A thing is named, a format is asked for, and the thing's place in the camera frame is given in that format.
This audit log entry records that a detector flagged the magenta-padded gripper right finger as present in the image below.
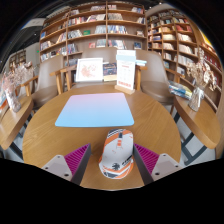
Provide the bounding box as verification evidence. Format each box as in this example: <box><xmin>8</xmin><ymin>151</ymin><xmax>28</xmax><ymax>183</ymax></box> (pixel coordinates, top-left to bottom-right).
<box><xmin>132</xmin><ymin>143</ymin><xmax>184</xmax><ymax>186</ymax></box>

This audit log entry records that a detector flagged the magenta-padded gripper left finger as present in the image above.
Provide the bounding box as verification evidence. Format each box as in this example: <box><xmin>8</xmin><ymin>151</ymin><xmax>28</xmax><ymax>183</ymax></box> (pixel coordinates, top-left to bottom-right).
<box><xmin>40</xmin><ymin>143</ymin><xmax>92</xmax><ymax>186</ymax></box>

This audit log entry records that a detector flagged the white orange patterned computer mouse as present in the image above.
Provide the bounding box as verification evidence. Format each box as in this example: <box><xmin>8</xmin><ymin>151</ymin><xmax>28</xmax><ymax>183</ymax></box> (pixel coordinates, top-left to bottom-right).
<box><xmin>98</xmin><ymin>128</ymin><xmax>135</xmax><ymax>180</ymax></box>

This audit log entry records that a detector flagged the pink blue gradient mouse pad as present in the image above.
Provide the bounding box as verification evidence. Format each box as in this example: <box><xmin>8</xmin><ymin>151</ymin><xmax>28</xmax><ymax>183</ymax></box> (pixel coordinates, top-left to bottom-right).
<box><xmin>54</xmin><ymin>92</ymin><xmax>135</xmax><ymax>128</ymax></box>

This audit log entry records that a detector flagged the round wooden side table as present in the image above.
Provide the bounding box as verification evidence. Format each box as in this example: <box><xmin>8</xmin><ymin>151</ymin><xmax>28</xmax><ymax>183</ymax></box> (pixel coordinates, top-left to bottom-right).
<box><xmin>0</xmin><ymin>94</ymin><xmax>35</xmax><ymax>159</ymax></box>
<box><xmin>172</xmin><ymin>95</ymin><xmax>223</xmax><ymax>166</ymax></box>

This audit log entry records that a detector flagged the glass vase with dried flowers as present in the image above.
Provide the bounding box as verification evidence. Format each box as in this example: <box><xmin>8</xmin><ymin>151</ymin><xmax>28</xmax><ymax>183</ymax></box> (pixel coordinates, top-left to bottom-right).
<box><xmin>1</xmin><ymin>61</ymin><xmax>36</xmax><ymax>113</ymax></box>
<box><xmin>185</xmin><ymin>48</ymin><xmax>218</xmax><ymax>113</ymax></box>

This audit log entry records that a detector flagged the stack of colourful books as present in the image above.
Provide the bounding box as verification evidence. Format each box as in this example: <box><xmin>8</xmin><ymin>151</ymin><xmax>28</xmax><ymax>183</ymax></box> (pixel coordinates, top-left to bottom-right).
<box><xmin>168</xmin><ymin>80</ymin><xmax>194</xmax><ymax>101</ymax></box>

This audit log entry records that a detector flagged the tan leather wooden armchair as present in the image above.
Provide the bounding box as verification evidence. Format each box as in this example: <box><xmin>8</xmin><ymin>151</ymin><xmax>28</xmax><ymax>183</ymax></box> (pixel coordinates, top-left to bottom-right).
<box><xmin>20</xmin><ymin>54</ymin><xmax>73</xmax><ymax>109</ymax></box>
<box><xmin>64</xmin><ymin>47</ymin><xmax>118</xmax><ymax>89</ymax></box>
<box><xmin>134</xmin><ymin>49</ymin><xmax>176</xmax><ymax>106</ymax></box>

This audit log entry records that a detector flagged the white framed pink flower picture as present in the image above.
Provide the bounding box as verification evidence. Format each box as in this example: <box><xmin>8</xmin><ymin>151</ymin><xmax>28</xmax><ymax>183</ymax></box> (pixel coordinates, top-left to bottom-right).
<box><xmin>75</xmin><ymin>57</ymin><xmax>104</xmax><ymax>83</ymax></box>

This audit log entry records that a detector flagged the white sign on wooden base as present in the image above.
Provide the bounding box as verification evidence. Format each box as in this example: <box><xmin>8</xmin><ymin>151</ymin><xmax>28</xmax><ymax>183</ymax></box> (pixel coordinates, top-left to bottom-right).
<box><xmin>114</xmin><ymin>49</ymin><xmax>137</xmax><ymax>95</ymax></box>

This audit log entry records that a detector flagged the dark cover book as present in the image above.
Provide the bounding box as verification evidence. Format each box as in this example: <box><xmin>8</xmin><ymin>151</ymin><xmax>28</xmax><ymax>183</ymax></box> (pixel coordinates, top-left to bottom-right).
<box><xmin>102</xmin><ymin>62</ymin><xmax>118</xmax><ymax>83</ymax></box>

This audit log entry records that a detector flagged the distant wooden bookshelf unit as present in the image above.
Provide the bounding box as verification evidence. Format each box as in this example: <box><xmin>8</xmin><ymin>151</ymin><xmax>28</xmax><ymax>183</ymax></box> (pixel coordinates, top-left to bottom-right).
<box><xmin>7</xmin><ymin>49</ymin><xmax>28</xmax><ymax>73</ymax></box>

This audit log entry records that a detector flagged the curved wooden bookshelf unit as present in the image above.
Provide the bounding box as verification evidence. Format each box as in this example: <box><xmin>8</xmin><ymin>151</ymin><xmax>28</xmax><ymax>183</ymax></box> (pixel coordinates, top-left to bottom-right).
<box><xmin>146</xmin><ymin>9</ymin><xmax>224</xmax><ymax>111</ymax></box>

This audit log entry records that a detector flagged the white hanging ceiling sign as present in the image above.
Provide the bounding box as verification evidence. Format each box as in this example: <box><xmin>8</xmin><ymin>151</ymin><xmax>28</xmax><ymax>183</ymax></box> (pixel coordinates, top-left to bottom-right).
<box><xmin>24</xmin><ymin>17</ymin><xmax>46</xmax><ymax>29</ymax></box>

